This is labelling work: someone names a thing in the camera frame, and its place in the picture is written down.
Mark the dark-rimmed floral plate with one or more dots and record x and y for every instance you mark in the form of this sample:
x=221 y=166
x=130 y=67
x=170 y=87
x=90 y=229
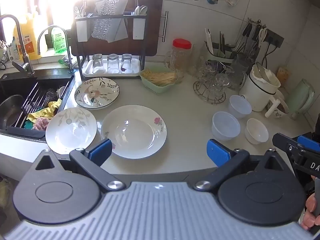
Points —
x=97 y=93

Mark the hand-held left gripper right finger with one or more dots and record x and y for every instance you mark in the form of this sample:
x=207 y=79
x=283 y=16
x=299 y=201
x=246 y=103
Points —
x=217 y=155

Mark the glass pitcher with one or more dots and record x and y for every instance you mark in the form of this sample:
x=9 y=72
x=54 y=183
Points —
x=238 y=71

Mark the small translucent plastic bowl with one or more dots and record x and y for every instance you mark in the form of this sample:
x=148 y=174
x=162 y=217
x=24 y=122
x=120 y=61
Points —
x=240 y=106

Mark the hanging utensil rail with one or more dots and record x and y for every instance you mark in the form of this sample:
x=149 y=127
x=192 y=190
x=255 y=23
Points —
x=252 y=36

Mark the yellow detergent bottle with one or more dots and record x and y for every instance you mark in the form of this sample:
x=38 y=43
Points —
x=28 y=40

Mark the patterned ceramic mug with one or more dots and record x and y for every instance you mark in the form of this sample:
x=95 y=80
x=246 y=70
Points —
x=280 y=111

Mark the pink scrub cloth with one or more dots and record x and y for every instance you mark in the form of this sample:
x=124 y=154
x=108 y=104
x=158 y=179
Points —
x=40 y=123

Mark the dark wooden cutting board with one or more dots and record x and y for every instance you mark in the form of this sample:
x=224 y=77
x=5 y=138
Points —
x=151 y=30

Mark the chrome curved faucet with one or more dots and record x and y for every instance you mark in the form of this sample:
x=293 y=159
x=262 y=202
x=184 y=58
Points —
x=67 y=50

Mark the black dish rack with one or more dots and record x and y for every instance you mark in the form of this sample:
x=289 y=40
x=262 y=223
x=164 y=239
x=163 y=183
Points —
x=110 y=16

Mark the steel pot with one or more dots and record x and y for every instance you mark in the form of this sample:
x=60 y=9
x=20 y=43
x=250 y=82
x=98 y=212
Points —
x=10 y=111

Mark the white rose-pattern deep plate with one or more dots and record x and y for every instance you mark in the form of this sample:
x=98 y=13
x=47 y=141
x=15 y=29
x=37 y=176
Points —
x=133 y=131

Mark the pale green kettle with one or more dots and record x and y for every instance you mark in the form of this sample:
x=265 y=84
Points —
x=300 y=97

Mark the white leaf-pattern plate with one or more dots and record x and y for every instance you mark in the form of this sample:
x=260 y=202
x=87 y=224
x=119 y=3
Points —
x=71 y=130

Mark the white electric cooker pot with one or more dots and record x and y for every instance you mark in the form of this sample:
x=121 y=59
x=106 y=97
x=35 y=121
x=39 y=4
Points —
x=260 y=92

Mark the white rack cutlery cup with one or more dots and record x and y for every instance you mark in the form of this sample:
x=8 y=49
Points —
x=81 y=31
x=139 y=28

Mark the glass jar with red lid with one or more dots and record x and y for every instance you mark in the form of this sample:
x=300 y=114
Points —
x=181 y=55

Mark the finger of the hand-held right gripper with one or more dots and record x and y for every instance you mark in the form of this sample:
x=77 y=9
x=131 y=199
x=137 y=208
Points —
x=287 y=142

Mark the white drip tray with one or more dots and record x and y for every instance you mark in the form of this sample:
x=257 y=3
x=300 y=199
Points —
x=111 y=74

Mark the white ceramic bowl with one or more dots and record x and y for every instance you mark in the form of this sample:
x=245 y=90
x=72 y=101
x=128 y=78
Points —
x=256 y=130

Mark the textured clear board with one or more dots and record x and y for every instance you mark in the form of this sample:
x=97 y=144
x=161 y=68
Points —
x=108 y=20

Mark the black kitchen sink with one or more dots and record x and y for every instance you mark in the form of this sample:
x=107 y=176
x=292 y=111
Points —
x=22 y=85

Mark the bundle of thin wooden sticks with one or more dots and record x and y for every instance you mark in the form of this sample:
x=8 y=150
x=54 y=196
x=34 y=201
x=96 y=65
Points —
x=161 y=78

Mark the large translucent plastic bowl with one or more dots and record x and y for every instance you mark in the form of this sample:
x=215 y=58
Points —
x=225 y=129

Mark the dark grey tall faucet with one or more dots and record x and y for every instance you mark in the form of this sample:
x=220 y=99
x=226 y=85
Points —
x=21 y=52

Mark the green detergent bottle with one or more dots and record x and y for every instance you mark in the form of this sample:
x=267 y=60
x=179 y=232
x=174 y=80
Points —
x=58 y=41

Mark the clear drinking glass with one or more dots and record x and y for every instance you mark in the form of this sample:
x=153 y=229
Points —
x=97 y=63
x=126 y=62
x=113 y=63

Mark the person's right hand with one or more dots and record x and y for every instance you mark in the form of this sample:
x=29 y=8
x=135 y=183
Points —
x=310 y=212

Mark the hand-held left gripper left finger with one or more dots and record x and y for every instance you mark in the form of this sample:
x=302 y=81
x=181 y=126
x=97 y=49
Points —
x=101 y=152

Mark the green plastic basket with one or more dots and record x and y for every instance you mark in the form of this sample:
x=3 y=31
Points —
x=156 y=86

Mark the black stove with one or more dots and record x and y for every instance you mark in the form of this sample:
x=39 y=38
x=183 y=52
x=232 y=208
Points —
x=318 y=121

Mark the yellow dish cloth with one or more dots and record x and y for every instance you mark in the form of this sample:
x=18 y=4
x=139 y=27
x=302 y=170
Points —
x=47 y=110

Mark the black wall outlet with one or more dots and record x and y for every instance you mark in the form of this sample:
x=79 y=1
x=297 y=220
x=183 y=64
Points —
x=274 y=38

